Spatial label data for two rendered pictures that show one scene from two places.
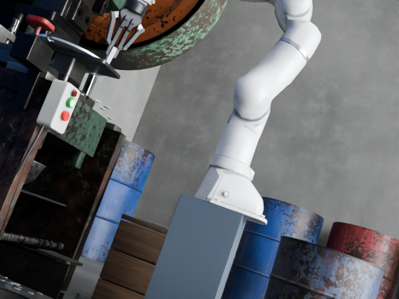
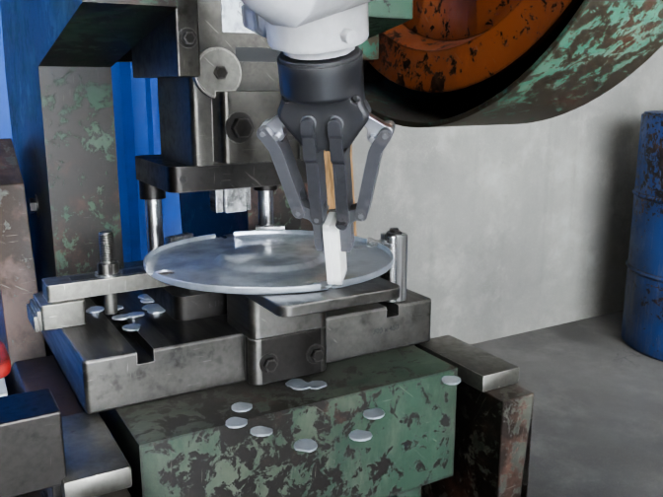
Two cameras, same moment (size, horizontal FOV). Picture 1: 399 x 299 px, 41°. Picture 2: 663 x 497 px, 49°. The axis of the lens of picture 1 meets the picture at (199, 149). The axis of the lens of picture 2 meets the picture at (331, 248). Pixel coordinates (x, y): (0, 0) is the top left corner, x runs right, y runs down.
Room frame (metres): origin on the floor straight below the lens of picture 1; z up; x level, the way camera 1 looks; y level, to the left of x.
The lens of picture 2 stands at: (1.18, -0.09, 0.98)
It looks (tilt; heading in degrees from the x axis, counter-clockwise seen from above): 13 degrees down; 41
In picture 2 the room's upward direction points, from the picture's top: straight up
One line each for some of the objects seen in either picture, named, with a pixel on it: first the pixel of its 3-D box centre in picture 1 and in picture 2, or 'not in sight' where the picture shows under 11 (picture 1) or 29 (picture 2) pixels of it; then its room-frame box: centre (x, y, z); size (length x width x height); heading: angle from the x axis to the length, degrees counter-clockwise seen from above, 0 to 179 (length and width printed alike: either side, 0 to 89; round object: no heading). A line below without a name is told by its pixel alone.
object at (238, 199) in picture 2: (48, 34); (231, 196); (1.79, 0.63, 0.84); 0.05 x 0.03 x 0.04; 161
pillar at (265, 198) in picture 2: not in sight; (265, 209); (1.89, 0.67, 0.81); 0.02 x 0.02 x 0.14
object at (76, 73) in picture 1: (75, 76); (289, 321); (1.74, 0.47, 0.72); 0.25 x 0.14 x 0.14; 71
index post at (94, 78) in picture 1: (89, 83); (393, 264); (1.92, 0.46, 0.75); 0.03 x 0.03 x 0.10; 71
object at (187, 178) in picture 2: (47, 28); (226, 177); (1.80, 0.64, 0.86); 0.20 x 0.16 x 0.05; 161
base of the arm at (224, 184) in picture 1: (236, 188); not in sight; (1.53, -0.14, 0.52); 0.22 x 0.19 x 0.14; 78
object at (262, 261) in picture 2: (70, 56); (270, 256); (1.75, 0.52, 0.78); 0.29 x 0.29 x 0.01
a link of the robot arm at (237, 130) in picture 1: (244, 126); not in sight; (1.57, -0.11, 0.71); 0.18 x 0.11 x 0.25; 168
